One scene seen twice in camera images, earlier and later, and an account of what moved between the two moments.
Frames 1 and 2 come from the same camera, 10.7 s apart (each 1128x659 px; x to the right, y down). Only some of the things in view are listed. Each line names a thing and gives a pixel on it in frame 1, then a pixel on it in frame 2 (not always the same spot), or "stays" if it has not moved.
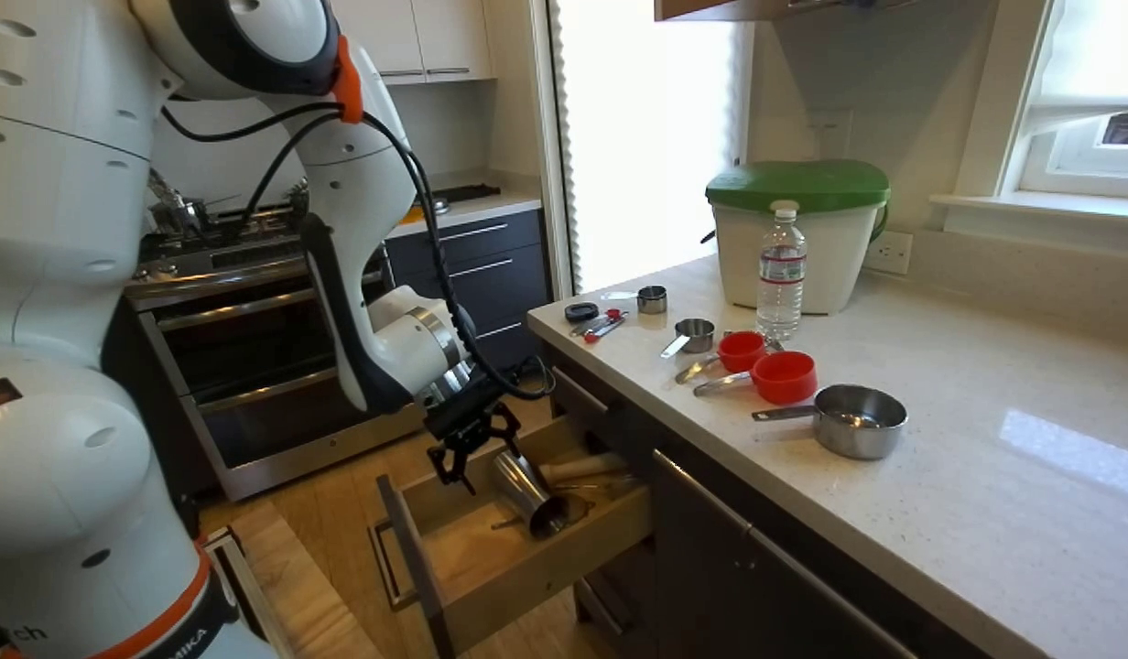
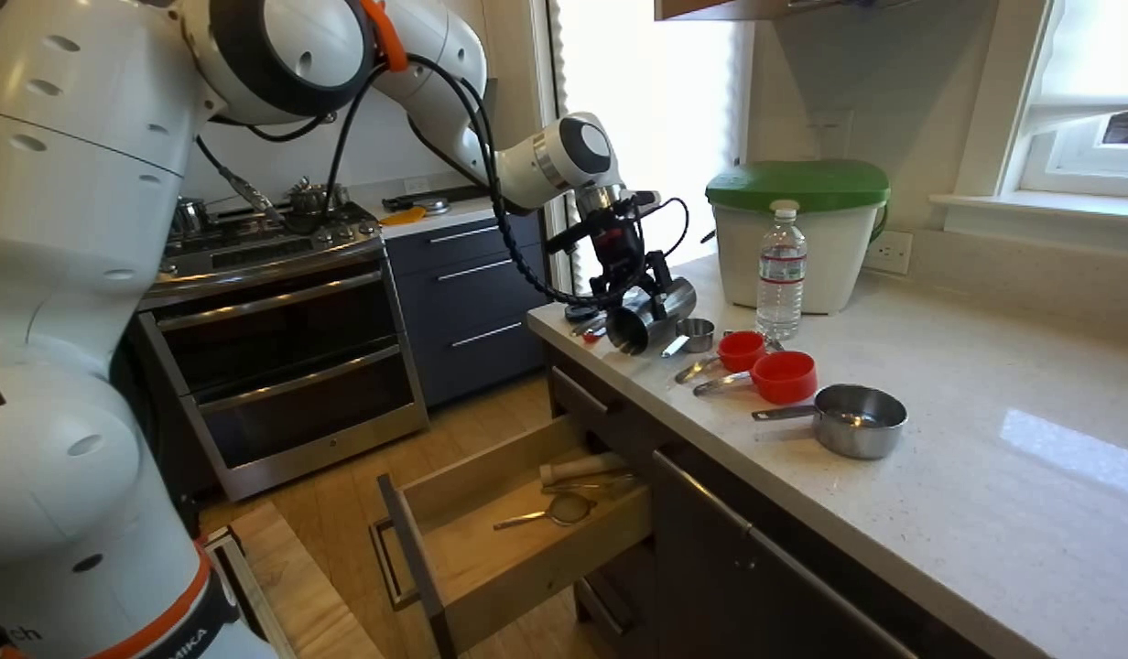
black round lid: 580,312 stays
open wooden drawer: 516,517 stays
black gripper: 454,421 -> 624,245
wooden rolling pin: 580,466 stays
